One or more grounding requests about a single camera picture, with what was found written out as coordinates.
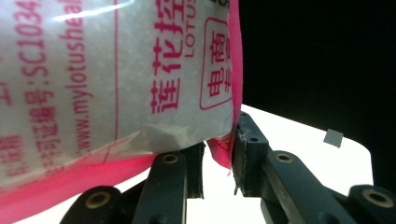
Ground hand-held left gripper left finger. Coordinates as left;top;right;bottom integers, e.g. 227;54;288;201
181;141;206;200

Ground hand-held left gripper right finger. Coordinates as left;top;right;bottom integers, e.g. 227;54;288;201
231;112;271;198

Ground pink and white seasoning packet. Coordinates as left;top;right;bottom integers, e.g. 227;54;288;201
0;0;245;224

